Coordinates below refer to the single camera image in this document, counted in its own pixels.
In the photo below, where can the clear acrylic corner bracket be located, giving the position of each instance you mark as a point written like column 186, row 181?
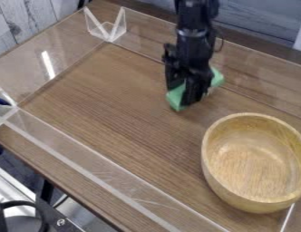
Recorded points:
column 106, row 31

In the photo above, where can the black table leg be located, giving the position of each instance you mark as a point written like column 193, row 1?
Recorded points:
column 48, row 192

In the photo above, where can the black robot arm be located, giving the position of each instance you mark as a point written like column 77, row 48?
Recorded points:
column 196, row 15

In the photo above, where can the blue object at left edge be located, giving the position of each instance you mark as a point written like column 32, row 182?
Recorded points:
column 3, row 102

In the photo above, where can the green rectangular block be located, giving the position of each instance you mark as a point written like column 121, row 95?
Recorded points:
column 174, row 95

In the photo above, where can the black metal bracket with screw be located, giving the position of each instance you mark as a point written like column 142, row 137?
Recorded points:
column 58, row 222

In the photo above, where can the light wooden bowl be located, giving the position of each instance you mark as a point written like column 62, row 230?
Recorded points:
column 252, row 162

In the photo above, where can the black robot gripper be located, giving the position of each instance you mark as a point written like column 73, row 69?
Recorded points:
column 186, row 60

